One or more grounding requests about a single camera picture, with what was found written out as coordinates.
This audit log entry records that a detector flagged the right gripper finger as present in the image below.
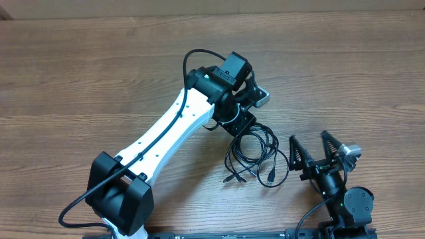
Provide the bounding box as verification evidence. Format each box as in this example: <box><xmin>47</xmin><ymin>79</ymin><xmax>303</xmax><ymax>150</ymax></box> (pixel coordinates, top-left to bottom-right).
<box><xmin>289</xmin><ymin>135</ymin><xmax>313</xmax><ymax>171</ymax></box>
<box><xmin>321</xmin><ymin>130</ymin><xmax>342</xmax><ymax>159</ymax></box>

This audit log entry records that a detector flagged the black thin-plug cable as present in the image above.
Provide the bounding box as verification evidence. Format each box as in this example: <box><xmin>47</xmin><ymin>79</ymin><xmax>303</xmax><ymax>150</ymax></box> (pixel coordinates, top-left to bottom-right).
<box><xmin>222</xmin><ymin>124</ymin><xmax>280</xmax><ymax>184</ymax></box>

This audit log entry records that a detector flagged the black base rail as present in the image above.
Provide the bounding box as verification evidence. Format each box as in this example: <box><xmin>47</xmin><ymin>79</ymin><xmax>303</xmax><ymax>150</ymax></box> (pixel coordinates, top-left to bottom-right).
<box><xmin>82</xmin><ymin>227</ymin><xmax>378</xmax><ymax>239</ymax></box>

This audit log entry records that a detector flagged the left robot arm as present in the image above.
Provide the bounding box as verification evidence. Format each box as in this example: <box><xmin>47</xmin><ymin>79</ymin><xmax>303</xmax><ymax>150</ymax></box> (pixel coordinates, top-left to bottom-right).
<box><xmin>86</xmin><ymin>52</ymin><xmax>255</xmax><ymax>238</ymax></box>

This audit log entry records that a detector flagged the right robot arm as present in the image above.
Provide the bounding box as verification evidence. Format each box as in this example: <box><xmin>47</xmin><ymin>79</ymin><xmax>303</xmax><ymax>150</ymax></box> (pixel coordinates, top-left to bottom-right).
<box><xmin>289</xmin><ymin>131</ymin><xmax>377</xmax><ymax>238</ymax></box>

